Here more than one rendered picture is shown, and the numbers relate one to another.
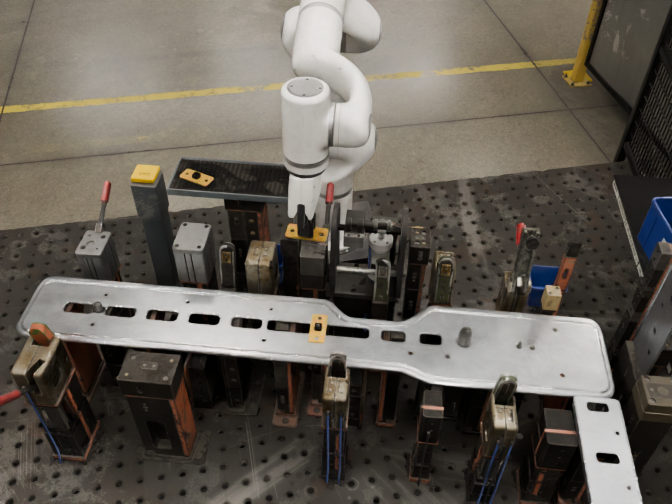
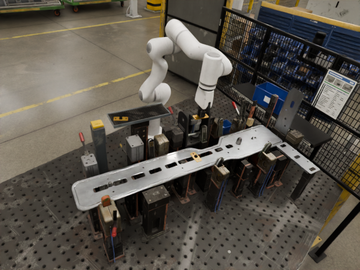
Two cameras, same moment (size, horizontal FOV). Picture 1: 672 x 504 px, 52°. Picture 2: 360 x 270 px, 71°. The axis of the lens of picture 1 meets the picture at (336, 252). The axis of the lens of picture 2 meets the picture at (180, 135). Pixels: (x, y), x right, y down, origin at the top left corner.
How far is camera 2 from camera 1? 90 cm
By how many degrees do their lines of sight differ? 30
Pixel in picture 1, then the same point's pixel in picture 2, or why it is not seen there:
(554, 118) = not seen: hidden behind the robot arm
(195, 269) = (139, 154)
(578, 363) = (269, 136)
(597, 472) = (298, 161)
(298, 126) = (215, 69)
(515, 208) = (195, 109)
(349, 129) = (229, 67)
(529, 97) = not seen: hidden behind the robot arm
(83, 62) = not seen: outside the picture
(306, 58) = (196, 48)
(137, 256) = (75, 171)
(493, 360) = (249, 144)
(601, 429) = (289, 150)
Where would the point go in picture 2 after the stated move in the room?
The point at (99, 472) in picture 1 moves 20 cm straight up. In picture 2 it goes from (134, 256) to (133, 235)
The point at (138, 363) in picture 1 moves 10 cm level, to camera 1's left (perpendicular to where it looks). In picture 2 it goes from (150, 194) to (132, 203)
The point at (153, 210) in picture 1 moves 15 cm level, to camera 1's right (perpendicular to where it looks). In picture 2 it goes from (103, 139) to (126, 132)
